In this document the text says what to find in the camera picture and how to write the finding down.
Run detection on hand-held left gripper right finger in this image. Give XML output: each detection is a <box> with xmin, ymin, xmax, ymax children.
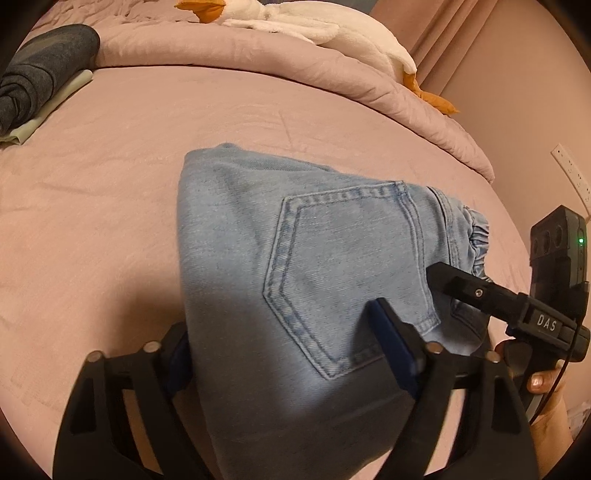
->
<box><xmin>367</xmin><ymin>298</ymin><xmax>541</xmax><ymax>480</ymax></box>

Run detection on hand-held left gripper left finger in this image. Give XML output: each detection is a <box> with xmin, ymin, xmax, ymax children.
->
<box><xmin>53</xmin><ymin>320</ymin><xmax>218</xmax><ymax>480</ymax></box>

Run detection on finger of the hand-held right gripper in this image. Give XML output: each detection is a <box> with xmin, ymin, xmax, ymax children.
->
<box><xmin>426</xmin><ymin>262</ymin><xmax>528</xmax><ymax>325</ymax></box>

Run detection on light blue denim pants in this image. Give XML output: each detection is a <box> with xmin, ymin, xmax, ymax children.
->
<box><xmin>177</xmin><ymin>143</ymin><xmax>492</xmax><ymax>480</ymax></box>

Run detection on dark grey folded pants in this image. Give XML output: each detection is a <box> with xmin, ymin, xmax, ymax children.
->
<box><xmin>0</xmin><ymin>24</ymin><xmax>101</xmax><ymax>137</ymax></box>

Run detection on person's right hand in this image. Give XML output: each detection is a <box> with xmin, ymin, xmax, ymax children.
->
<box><xmin>529</xmin><ymin>362</ymin><xmax>575</xmax><ymax>446</ymax></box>

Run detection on white power strip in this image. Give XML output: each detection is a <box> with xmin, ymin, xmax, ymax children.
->
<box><xmin>551</xmin><ymin>143</ymin><xmax>591</xmax><ymax>206</ymax></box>

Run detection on pink bed sheet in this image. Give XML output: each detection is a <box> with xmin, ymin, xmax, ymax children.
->
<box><xmin>0</xmin><ymin>65</ymin><xmax>532</xmax><ymax>480</ymax></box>

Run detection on pink and blue curtain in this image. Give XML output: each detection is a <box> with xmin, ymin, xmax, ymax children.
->
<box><xmin>365</xmin><ymin>0</ymin><xmax>513</xmax><ymax>90</ymax></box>

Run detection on pale green folded garment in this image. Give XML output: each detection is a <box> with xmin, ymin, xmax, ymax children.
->
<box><xmin>0</xmin><ymin>68</ymin><xmax>95</xmax><ymax>146</ymax></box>

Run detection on white goose plush toy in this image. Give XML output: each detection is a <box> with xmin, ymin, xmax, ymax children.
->
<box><xmin>174</xmin><ymin>0</ymin><xmax>460</xmax><ymax>116</ymax></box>

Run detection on pink quilt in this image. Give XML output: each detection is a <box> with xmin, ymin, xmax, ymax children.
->
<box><xmin>28</xmin><ymin>0</ymin><xmax>496</xmax><ymax>185</ymax></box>

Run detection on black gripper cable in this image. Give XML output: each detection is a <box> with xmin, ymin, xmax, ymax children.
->
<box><xmin>529</xmin><ymin>284</ymin><xmax>591</xmax><ymax>425</ymax></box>

